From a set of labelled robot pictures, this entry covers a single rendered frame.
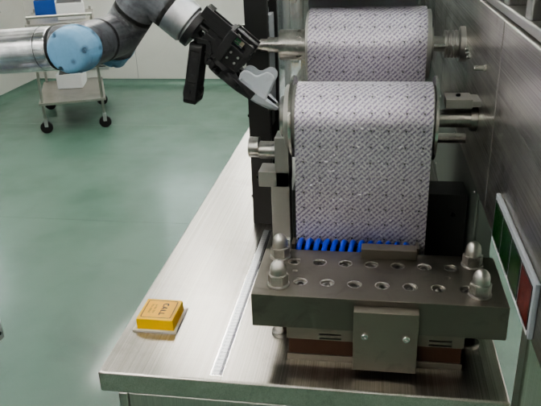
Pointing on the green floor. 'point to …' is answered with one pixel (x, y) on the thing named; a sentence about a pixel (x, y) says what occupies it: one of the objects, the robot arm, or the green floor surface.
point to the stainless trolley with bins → (78, 87)
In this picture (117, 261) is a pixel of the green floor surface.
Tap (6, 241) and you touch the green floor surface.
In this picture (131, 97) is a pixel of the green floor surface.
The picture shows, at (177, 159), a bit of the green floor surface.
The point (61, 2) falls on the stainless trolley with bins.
